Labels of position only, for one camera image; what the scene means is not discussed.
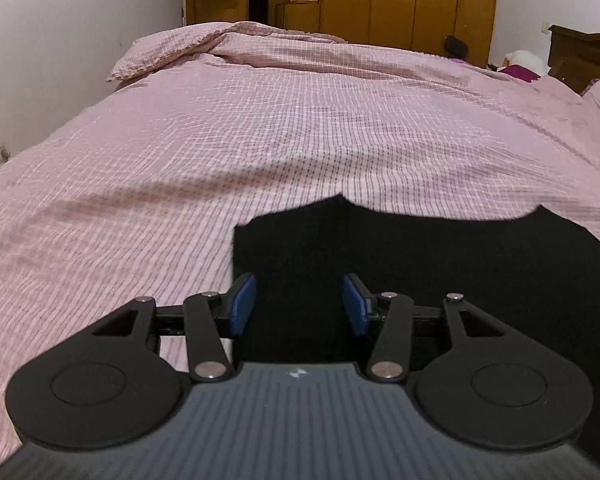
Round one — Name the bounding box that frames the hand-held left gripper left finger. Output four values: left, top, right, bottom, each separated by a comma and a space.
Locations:
87, 272, 258, 382

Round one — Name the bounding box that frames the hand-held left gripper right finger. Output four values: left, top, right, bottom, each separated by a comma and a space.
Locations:
342, 272, 524, 384

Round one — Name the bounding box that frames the black cardigan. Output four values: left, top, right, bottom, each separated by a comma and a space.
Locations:
232, 194, 600, 461

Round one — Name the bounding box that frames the pink checked duvet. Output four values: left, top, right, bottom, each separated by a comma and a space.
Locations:
0, 21, 600, 461

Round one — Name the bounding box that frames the small black bag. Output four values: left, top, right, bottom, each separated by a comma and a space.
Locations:
444, 34, 469, 59

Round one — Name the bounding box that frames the purple cloth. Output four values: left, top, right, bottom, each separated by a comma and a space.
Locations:
501, 62, 542, 84

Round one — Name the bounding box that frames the wooden wardrobe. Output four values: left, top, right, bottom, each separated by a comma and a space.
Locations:
319, 0, 501, 67

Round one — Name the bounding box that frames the wooden headboard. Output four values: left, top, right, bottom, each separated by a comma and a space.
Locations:
547, 24, 600, 96

